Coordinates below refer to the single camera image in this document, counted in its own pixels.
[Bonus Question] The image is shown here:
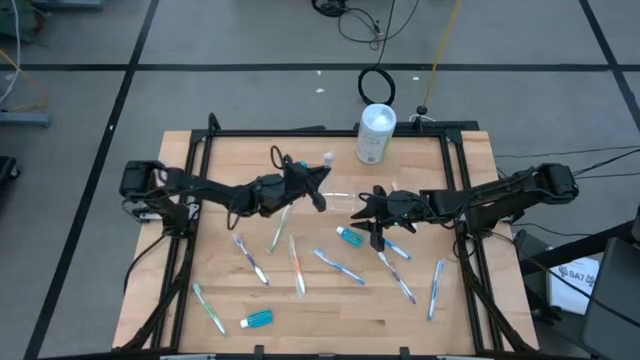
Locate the green white toothbrush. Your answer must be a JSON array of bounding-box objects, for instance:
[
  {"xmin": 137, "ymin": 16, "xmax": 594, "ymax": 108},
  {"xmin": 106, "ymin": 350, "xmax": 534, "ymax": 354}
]
[
  {"xmin": 192, "ymin": 282, "xmax": 228, "ymax": 337},
  {"xmin": 268, "ymin": 204, "xmax": 292, "ymax": 254}
]

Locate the black aluminium table frame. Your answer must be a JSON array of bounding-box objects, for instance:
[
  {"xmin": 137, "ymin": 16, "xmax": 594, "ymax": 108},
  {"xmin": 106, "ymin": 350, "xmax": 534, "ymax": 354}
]
[{"xmin": 119, "ymin": 112, "xmax": 539, "ymax": 360}]

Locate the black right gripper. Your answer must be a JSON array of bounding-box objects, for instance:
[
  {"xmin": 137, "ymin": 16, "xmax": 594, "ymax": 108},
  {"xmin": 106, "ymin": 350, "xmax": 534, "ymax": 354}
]
[{"xmin": 349, "ymin": 185, "xmax": 432, "ymax": 253}]

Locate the black floor cable bundle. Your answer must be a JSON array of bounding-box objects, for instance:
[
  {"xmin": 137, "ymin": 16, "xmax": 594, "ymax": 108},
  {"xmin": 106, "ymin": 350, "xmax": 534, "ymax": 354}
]
[{"xmin": 310, "ymin": 0, "xmax": 422, "ymax": 51}]

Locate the blue plastic bin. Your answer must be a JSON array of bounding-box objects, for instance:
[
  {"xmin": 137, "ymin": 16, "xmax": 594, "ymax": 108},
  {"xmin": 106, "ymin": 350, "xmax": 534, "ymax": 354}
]
[{"xmin": 29, "ymin": 0, "xmax": 104, "ymax": 11}]

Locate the grey-blue metal bar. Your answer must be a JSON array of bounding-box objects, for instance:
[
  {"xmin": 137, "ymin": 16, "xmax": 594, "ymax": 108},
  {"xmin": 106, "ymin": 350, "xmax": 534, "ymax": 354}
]
[{"xmin": 0, "ymin": 111, "xmax": 52, "ymax": 128}]

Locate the yellow hanging cable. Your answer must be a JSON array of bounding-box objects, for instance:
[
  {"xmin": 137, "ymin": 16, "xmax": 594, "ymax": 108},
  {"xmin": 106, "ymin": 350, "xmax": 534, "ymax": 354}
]
[{"xmin": 423, "ymin": 0, "xmax": 464, "ymax": 109}]

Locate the white printed cardboard box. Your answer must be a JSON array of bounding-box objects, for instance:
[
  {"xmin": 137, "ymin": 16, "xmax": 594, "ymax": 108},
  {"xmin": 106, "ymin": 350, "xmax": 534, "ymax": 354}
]
[{"xmin": 547, "ymin": 256, "xmax": 601, "ymax": 316}]

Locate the green bag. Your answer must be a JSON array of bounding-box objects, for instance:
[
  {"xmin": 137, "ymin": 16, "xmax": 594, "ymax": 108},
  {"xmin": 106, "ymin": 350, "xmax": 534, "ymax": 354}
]
[{"xmin": 0, "ymin": 0, "xmax": 46, "ymax": 44}]

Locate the blue white toothbrush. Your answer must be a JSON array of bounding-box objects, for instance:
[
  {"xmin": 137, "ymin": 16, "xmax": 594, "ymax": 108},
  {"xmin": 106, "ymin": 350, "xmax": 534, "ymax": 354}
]
[
  {"xmin": 426, "ymin": 258, "xmax": 447, "ymax": 322},
  {"xmin": 383, "ymin": 238, "xmax": 413, "ymax": 261},
  {"xmin": 312, "ymin": 248, "xmax": 367, "ymax": 286}
]

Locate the black chair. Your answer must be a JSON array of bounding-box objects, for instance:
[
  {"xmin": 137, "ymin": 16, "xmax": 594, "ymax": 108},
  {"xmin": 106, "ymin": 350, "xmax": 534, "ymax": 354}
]
[{"xmin": 581, "ymin": 237, "xmax": 640, "ymax": 360}]

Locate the purple white toothbrush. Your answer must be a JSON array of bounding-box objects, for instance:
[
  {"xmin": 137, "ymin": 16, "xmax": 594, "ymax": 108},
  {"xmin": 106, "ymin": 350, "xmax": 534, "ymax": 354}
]
[
  {"xmin": 231, "ymin": 233, "xmax": 271, "ymax": 288},
  {"xmin": 376, "ymin": 250, "xmax": 418, "ymax": 306}
]

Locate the white wipes canister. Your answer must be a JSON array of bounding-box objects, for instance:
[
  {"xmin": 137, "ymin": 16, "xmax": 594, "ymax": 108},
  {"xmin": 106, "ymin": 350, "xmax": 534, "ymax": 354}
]
[{"xmin": 355, "ymin": 103, "xmax": 398, "ymax": 166}]

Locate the black coiled cable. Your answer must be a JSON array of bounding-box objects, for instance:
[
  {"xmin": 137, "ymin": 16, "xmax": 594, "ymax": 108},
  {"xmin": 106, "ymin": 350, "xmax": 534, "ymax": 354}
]
[{"xmin": 356, "ymin": 0, "xmax": 397, "ymax": 107}]

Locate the orange white toothbrush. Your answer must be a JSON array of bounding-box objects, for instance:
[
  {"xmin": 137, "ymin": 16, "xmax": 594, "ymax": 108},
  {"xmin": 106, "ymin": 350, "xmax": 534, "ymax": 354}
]
[{"xmin": 288, "ymin": 235, "xmax": 308, "ymax": 297}]

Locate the black diagonal metal bar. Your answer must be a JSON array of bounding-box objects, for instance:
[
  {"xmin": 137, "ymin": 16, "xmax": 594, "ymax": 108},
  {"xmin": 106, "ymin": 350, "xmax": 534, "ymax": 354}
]
[{"xmin": 519, "ymin": 219, "xmax": 640, "ymax": 275}]

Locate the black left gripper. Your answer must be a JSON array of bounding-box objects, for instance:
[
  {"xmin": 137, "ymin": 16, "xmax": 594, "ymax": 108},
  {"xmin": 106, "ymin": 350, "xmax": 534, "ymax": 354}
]
[{"xmin": 252, "ymin": 154, "xmax": 332, "ymax": 219}]

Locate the black floor object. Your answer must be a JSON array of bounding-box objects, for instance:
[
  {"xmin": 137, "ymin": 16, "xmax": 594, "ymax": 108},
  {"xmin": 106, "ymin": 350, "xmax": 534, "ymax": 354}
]
[{"xmin": 0, "ymin": 155, "xmax": 21, "ymax": 192}]

